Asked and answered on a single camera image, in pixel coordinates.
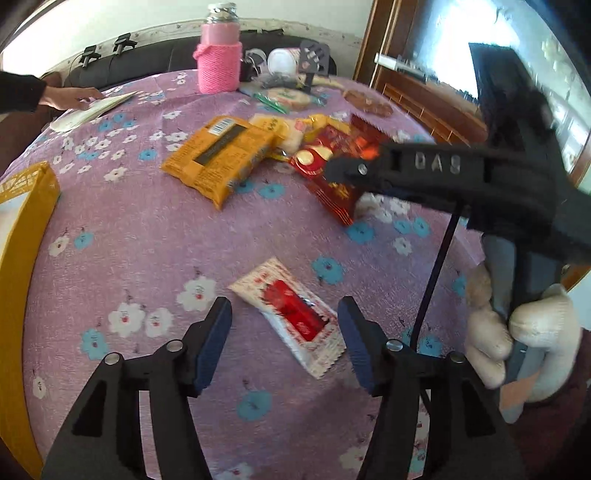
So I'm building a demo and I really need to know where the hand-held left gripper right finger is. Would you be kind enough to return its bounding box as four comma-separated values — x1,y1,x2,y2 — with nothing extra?
337,296,527,480

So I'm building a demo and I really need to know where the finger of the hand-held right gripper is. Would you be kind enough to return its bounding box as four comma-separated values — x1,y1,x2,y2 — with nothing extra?
323,143,398,195

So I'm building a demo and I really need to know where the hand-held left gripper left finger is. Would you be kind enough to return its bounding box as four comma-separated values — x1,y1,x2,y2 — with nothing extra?
41,296,233,480

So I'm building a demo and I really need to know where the large red snack packet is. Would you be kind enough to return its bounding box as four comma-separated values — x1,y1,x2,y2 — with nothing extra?
290,113,393,227

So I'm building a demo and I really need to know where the white and red snack packet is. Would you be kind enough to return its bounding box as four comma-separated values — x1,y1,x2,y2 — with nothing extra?
228,257,346,380

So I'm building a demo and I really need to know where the yellow cardboard box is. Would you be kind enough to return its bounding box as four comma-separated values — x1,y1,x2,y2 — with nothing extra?
0,161,62,480

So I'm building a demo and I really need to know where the person's right hand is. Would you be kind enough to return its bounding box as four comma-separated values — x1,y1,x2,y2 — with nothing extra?
464,263,583,403

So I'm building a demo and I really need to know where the yellow and red snack packet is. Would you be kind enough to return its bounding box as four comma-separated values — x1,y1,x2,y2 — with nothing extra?
298,114,349,144

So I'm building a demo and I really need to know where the brown snack packet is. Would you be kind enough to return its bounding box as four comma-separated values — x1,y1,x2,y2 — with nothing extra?
342,89,394,117

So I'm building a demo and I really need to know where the wooden cabinet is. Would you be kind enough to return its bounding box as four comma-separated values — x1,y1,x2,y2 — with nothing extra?
369,51,591,195

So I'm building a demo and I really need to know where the round biscuit green packet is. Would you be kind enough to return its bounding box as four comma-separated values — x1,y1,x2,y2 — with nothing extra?
253,88,324,114

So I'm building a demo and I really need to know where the small yellow packet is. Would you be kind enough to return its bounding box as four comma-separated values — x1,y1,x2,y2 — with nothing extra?
249,114,291,138

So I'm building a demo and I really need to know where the black phone stand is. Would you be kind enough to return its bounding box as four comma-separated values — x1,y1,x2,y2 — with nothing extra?
298,41,331,88

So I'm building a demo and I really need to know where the purple floral tablecloth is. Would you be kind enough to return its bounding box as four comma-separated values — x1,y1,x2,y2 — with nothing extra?
0,69,490,480

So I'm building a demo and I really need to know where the white plastic jar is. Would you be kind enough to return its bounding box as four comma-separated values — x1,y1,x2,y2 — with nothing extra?
267,47,301,77

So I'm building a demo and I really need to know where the yellow cracker packet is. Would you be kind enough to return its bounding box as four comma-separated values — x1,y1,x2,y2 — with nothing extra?
160,115,278,210

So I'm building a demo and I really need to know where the clear glass mug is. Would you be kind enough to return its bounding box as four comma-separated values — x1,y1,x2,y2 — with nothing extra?
244,48,269,77

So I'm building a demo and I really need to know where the bright window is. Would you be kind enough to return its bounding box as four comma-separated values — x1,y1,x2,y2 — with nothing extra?
416,0,578,116

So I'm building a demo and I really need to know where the pink knitted-sleeve bottle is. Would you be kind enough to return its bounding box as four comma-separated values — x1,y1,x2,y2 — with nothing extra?
193,2,243,95

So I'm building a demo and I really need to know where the black sofa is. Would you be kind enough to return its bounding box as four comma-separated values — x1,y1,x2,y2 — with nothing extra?
62,30,338,88

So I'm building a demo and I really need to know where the white paper booklet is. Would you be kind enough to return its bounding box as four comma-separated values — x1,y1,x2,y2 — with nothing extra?
50,91,138,133

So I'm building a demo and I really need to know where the black cable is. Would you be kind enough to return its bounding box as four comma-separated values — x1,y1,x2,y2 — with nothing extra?
409,203,462,356

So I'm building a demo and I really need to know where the wooden door frame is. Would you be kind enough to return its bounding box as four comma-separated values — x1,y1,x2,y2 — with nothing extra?
353,0,416,84

